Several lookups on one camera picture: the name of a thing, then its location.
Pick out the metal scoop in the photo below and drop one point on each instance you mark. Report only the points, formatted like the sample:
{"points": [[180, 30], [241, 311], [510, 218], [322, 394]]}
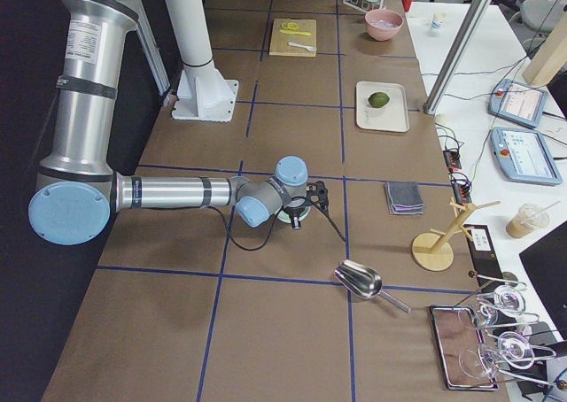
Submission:
{"points": [[365, 283]]}

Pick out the white plastic spoon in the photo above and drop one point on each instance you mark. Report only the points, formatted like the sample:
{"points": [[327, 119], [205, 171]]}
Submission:
{"points": [[308, 48]]}

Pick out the paper cup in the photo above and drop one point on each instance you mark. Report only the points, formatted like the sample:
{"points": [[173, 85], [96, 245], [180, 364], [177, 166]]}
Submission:
{"points": [[437, 23]]}

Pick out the pink bowl with ice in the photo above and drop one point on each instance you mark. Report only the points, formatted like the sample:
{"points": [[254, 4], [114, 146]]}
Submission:
{"points": [[383, 24]]}

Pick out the white pedestal column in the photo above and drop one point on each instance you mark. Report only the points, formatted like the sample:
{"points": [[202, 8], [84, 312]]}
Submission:
{"points": [[203, 93]]}

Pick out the cream rabbit tray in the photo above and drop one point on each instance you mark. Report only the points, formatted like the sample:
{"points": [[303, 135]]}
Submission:
{"points": [[391, 118]]}

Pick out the iced coffee cup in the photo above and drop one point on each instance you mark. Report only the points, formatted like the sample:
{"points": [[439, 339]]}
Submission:
{"points": [[529, 218]]}

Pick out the near teach pendant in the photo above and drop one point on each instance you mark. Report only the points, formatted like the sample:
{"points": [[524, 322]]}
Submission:
{"points": [[523, 156]]}

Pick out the mirror tray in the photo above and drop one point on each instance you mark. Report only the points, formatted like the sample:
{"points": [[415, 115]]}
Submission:
{"points": [[453, 334]]}

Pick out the mint green bowl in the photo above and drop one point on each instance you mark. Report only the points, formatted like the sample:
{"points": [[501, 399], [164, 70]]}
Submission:
{"points": [[299, 210]]}

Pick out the wooden mug tree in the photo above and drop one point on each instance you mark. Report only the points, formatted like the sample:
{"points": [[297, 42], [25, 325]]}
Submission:
{"points": [[432, 250]]}

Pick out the green avocado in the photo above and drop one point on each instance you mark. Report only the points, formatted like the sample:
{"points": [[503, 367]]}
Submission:
{"points": [[378, 100]]}

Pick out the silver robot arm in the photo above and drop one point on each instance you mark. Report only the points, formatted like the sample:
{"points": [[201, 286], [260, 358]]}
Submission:
{"points": [[76, 190]]}

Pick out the black label box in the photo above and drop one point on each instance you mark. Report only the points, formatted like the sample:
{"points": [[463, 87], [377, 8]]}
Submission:
{"points": [[482, 253]]}

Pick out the folded grey cloth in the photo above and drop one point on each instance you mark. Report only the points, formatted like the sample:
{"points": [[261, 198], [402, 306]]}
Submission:
{"points": [[404, 198]]}

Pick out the wire glass rack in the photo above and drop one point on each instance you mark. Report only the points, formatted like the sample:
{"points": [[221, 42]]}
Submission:
{"points": [[496, 312]]}

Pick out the yellow plastic knife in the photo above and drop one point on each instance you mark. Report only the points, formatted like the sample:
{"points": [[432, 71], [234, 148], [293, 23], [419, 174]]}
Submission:
{"points": [[294, 32]]}

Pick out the aluminium frame post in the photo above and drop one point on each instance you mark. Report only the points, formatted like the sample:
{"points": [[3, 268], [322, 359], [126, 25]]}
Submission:
{"points": [[466, 30]]}

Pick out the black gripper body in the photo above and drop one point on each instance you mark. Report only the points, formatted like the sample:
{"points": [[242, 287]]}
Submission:
{"points": [[294, 216]]}

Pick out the far teach pendant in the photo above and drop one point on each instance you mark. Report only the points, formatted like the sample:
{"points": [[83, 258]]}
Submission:
{"points": [[518, 102]]}

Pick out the wooden cutting board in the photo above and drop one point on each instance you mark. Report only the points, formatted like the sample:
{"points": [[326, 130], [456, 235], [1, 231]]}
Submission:
{"points": [[278, 43]]}

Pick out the teach pendant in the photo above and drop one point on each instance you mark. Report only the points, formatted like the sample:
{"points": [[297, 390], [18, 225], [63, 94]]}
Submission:
{"points": [[523, 156], [518, 102]]}

